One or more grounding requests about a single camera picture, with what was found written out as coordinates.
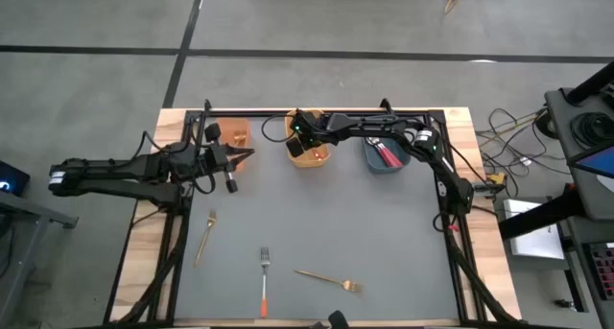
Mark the black table frame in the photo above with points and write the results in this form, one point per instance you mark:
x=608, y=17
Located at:
x=249, y=113

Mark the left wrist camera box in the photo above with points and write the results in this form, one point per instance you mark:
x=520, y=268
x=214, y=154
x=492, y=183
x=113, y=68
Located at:
x=219, y=156

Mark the grey table mat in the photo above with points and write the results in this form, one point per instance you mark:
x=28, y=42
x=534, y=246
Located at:
x=336, y=214

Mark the yellow plastic bin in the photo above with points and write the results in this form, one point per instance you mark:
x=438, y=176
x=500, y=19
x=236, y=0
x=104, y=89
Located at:
x=307, y=162

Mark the black table-level camera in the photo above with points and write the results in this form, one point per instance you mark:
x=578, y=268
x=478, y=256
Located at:
x=338, y=319

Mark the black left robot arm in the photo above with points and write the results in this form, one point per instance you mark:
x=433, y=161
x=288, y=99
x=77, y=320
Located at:
x=120, y=168

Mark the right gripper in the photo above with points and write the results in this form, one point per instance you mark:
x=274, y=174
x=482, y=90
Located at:
x=316, y=130

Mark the grey side desk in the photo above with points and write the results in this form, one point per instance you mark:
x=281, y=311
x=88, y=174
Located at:
x=29, y=209

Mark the grey equipment cart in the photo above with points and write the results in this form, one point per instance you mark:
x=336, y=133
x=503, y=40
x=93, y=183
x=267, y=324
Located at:
x=561, y=142

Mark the teal plastic bin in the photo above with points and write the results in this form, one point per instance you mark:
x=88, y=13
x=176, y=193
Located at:
x=371, y=162

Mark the black device with blue light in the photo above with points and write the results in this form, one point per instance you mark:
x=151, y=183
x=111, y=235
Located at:
x=12, y=178

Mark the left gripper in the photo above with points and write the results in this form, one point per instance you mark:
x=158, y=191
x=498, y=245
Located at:
x=228, y=178

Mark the peach translucent plastic bin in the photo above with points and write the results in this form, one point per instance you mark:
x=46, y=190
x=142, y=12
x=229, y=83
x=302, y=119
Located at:
x=235, y=126

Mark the white box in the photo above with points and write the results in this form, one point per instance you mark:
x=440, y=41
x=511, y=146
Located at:
x=532, y=233

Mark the wooden stick tool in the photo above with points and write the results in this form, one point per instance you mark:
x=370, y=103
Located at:
x=453, y=0

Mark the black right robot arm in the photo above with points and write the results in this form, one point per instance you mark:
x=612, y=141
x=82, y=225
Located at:
x=374, y=125

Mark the blue tablet screen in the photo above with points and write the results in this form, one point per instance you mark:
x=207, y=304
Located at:
x=597, y=163

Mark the black pole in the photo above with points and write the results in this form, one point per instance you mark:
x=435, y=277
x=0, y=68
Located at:
x=590, y=84

